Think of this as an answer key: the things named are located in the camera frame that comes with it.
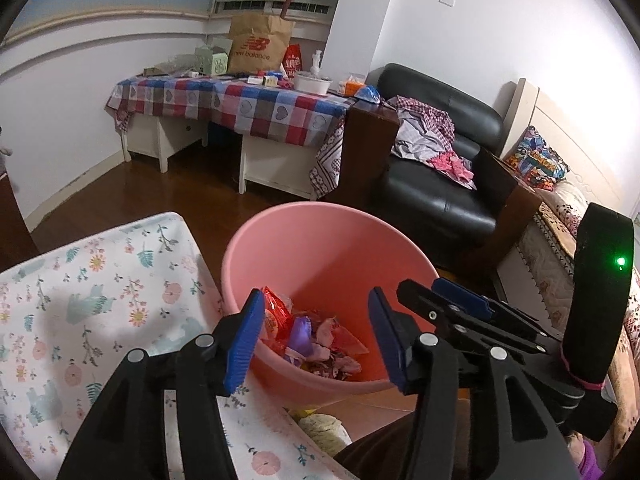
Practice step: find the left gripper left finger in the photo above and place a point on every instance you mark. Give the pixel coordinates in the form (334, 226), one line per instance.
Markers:
(210, 366)

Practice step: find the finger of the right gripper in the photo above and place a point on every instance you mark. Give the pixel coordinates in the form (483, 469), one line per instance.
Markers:
(467, 301)

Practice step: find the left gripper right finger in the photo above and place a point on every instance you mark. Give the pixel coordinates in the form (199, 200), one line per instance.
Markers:
(424, 365)

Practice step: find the pink white wrapper trash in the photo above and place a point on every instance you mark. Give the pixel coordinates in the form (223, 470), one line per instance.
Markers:
(336, 352)

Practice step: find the purple white trash piece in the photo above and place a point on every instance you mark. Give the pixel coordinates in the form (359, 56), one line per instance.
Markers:
(301, 339)

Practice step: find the red plastic snack wrapper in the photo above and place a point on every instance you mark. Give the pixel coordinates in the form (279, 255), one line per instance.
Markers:
(278, 322)

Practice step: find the pink plastic trash bucket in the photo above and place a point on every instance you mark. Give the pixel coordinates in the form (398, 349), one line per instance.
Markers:
(325, 258)

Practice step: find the black leather armchair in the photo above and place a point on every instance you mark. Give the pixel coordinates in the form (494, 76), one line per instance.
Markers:
(440, 185)

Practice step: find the colourful cartoon pillow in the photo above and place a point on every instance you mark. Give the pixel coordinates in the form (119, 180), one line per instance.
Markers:
(536, 162)

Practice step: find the floral tablecloth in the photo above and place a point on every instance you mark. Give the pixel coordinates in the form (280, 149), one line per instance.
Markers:
(68, 318)

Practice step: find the pile of clothes on armchair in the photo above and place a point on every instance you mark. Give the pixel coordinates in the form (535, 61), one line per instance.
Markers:
(426, 135)

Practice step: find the dark wooden cabinet by armchair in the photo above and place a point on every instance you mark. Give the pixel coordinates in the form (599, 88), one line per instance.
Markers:
(369, 134)

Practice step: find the white desk under cloth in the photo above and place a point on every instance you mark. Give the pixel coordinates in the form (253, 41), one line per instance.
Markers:
(243, 158)

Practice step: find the blue plastic bag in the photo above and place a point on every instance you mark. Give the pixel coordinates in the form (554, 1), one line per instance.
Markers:
(369, 94)

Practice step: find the orange box on table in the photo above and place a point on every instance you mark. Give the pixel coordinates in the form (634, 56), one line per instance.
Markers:
(351, 85)

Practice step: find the checkered tablecloth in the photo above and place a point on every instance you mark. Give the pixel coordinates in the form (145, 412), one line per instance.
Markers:
(280, 115)

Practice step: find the white round bowl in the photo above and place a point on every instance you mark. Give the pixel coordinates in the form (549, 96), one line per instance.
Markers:
(308, 83)

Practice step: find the white figurine bottle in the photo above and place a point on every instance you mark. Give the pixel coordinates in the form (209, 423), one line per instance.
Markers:
(315, 68)

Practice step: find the red small gift bag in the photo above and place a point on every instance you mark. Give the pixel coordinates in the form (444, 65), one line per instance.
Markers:
(293, 60)

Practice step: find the green tissue box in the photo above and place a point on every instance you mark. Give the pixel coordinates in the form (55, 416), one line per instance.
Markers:
(212, 59)

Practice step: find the brown paper shopping bag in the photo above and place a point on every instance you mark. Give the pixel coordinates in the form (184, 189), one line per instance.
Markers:
(259, 42)

